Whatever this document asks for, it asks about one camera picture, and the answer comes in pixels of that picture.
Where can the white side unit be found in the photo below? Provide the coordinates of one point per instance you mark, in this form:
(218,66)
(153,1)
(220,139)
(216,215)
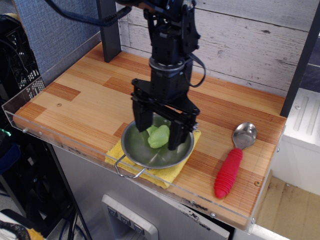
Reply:
(296,160)

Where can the stainless toy cabinet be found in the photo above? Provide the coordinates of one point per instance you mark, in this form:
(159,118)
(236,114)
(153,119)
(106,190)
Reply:
(89,180)

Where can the grey button panel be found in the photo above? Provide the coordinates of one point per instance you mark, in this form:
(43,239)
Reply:
(125,223)

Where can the yellow cloth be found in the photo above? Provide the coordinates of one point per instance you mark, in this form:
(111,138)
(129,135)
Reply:
(160,177)

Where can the left dark frame post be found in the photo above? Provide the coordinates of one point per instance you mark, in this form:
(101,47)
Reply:
(110,35)

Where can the red handled metal spoon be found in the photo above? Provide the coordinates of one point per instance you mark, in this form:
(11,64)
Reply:
(243,137)

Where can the black perforated crate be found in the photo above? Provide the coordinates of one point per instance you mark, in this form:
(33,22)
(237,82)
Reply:
(18,67)

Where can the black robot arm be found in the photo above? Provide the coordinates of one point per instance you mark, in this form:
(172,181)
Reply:
(174,38)

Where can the clear acrylic edge guard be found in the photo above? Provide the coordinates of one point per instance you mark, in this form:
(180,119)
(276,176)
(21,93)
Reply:
(87,108)

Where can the dark frame post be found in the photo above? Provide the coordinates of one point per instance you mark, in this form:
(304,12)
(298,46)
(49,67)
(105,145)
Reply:
(302,64)
(110,35)

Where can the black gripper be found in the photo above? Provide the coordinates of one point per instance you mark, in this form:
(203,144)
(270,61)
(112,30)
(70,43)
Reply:
(166,95)

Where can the blue fabric partition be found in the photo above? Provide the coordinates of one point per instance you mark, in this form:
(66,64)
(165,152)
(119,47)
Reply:
(57,42)

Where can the green toy broccoli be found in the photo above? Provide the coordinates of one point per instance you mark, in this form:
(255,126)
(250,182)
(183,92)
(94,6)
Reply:
(158,136)

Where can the right dark frame post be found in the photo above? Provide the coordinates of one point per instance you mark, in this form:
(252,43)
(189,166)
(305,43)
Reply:
(302,64)

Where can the steel bowl with handles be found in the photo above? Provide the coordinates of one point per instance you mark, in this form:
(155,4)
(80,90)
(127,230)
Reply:
(136,148)

